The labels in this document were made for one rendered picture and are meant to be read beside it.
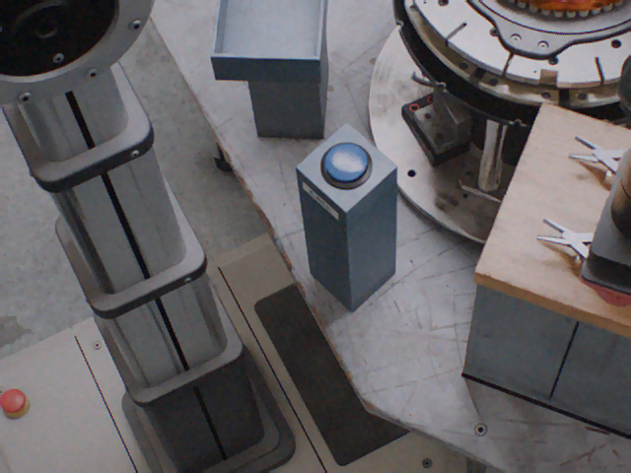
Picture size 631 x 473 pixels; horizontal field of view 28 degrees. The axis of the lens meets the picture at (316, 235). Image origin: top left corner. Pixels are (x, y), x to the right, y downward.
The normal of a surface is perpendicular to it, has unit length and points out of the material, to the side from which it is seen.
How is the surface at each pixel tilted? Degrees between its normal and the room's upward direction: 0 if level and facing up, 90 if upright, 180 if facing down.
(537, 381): 90
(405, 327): 0
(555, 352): 90
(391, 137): 0
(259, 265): 0
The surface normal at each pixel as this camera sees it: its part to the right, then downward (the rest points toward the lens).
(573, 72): -0.05, -0.43
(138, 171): 0.45, 0.80
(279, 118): -0.07, 0.90
